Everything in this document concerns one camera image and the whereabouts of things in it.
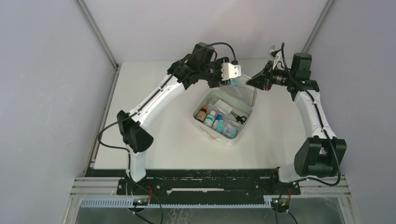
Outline grey plastic medicine box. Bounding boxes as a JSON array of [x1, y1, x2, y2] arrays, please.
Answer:
[[191, 87, 253, 146]]

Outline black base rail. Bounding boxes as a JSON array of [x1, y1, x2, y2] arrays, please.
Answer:
[[85, 168, 301, 207]]

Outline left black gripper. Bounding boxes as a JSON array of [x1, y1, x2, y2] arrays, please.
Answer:
[[198, 57, 231, 88]]

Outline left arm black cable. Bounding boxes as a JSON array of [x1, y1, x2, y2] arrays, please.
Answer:
[[98, 42, 238, 224]]

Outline right circuit board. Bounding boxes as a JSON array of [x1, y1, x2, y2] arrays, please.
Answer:
[[271, 198, 291, 208]]

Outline blue cotton ball pack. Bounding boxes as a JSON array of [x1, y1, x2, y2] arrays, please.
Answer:
[[228, 79, 247, 100]]

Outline teal bagged bandage pack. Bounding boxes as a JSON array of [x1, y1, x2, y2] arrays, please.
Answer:
[[221, 120, 242, 139]]

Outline clear plastic swab pack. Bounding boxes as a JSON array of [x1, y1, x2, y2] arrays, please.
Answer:
[[213, 99, 233, 114]]

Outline black handled medical scissors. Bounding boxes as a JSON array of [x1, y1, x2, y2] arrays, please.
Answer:
[[230, 112, 247, 124]]

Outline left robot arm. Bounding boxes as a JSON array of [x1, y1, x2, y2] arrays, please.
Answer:
[[117, 42, 238, 195]]

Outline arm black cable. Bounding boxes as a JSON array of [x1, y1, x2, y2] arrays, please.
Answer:
[[98, 42, 238, 224], [275, 42, 341, 224]]

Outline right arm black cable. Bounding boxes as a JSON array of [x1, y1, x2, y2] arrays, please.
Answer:
[[275, 42, 341, 224]]

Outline left circuit board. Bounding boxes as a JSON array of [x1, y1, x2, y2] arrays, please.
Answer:
[[133, 199, 149, 207]]

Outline brown bottle orange cap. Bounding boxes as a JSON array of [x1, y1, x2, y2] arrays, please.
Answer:
[[195, 105, 208, 123]]

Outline white bottle green label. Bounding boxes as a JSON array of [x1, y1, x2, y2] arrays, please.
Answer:
[[203, 110, 216, 128]]

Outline grey box lid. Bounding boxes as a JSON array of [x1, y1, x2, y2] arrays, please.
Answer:
[[234, 75, 257, 107]]

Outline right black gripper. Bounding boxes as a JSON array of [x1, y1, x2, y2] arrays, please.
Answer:
[[246, 61, 294, 91]]

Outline circuit board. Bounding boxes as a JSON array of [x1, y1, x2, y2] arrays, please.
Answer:
[[133, 199, 149, 207], [271, 198, 291, 208]]

